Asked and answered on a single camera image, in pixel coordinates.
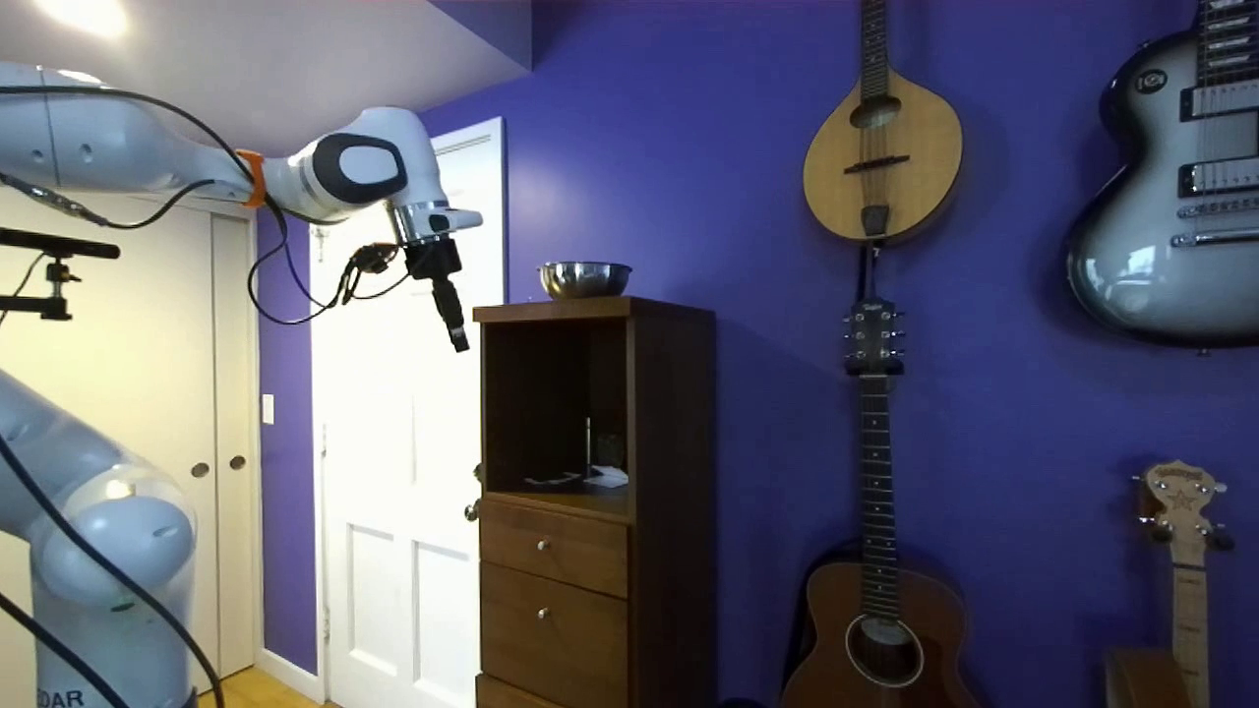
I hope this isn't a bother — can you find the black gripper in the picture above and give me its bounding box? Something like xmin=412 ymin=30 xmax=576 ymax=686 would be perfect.
xmin=403 ymin=232 xmax=477 ymax=357

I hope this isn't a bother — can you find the shiny metal bowl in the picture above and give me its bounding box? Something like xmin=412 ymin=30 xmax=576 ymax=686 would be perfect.
xmin=536 ymin=254 xmax=639 ymax=302

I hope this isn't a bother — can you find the orange band on arm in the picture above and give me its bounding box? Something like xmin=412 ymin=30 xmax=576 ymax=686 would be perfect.
xmin=238 ymin=147 xmax=277 ymax=214

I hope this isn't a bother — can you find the brown wooden shelf cabinet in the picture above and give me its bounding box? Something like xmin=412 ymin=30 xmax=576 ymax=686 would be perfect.
xmin=469 ymin=294 xmax=719 ymax=708

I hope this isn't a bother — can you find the white panel door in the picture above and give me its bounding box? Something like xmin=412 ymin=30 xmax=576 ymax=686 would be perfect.
xmin=306 ymin=114 xmax=511 ymax=708

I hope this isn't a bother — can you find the small white object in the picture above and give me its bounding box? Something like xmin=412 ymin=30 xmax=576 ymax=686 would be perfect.
xmin=580 ymin=462 xmax=633 ymax=496

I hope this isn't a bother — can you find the cream closet double door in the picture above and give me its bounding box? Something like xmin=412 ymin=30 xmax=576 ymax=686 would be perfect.
xmin=0 ymin=193 xmax=268 ymax=700

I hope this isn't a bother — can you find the tan round mandolin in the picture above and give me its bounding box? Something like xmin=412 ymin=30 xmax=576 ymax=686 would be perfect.
xmin=801 ymin=0 xmax=967 ymax=249

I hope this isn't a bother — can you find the round ceiling light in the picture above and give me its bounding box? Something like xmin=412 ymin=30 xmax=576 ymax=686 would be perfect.
xmin=27 ymin=0 xmax=137 ymax=43

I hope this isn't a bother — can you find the brown acoustic guitar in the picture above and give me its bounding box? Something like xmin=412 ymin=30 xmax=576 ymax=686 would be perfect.
xmin=777 ymin=294 xmax=984 ymax=708

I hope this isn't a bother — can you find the silver grey electric guitar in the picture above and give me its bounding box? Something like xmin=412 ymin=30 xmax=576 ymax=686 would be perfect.
xmin=1060 ymin=0 xmax=1259 ymax=349

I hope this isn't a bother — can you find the light wood ukulele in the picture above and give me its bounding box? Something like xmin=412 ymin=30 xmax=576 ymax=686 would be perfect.
xmin=1102 ymin=455 xmax=1241 ymax=708

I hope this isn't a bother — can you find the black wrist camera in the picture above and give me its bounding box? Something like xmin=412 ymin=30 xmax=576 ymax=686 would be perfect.
xmin=340 ymin=239 xmax=406 ymax=309

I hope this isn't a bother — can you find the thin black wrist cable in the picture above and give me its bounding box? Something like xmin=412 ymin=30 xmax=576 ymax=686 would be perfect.
xmin=0 ymin=81 xmax=412 ymax=330

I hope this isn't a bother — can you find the black camera on stand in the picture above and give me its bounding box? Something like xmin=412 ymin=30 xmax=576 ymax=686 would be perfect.
xmin=0 ymin=226 xmax=125 ymax=328

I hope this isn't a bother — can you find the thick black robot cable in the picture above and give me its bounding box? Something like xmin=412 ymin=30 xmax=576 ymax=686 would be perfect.
xmin=0 ymin=430 xmax=230 ymax=708

